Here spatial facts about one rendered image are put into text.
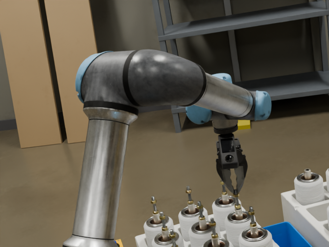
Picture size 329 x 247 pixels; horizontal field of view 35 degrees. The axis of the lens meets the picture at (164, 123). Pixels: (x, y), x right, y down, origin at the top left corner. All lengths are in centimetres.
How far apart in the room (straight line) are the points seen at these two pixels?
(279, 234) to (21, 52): 226
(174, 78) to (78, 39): 242
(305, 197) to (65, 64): 204
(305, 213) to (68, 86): 205
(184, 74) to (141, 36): 267
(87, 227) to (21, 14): 265
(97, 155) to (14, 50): 259
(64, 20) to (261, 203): 182
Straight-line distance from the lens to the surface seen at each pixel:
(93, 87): 108
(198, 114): 140
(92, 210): 106
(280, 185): 241
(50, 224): 247
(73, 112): 345
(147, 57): 103
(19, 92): 360
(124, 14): 370
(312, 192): 184
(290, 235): 189
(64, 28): 345
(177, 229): 180
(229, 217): 167
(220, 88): 117
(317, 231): 171
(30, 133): 360
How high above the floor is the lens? 106
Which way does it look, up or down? 18 degrees down
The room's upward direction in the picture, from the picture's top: 11 degrees counter-clockwise
